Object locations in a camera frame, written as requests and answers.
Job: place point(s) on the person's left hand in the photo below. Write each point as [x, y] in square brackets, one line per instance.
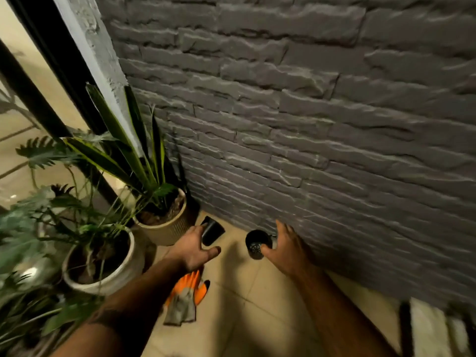
[187, 250]

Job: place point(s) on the person's right hand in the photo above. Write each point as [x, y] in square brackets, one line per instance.
[290, 254]

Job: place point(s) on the person's left thumb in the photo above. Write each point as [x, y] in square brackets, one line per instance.
[210, 253]

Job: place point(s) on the person's right thumb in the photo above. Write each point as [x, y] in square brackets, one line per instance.
[268, 250]

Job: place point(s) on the black plastic nursery pot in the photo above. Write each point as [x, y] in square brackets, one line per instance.
[214, 231]
[254, 241]

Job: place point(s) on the person's right forearm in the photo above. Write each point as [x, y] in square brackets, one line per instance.
[338, 316]

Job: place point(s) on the person's left forearm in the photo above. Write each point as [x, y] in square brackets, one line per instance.
[130, 312]

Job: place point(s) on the beige ribbed ceramic pot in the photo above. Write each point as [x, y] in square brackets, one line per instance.
[171, 228]

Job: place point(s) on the orange and grey work glove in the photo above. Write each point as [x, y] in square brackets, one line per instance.
[184, 301]

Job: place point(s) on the white round ceramic pot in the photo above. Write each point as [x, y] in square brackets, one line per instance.
[122, 273]

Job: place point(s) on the snake plant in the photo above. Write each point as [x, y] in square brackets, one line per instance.
[126, 152]

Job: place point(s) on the black metal leg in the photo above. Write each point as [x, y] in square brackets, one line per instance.
[406, 330]

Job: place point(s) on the leafy green plant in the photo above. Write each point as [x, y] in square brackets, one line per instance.
[33, 226]

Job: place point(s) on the black window frame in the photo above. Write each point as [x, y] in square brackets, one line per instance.
[55, 63]

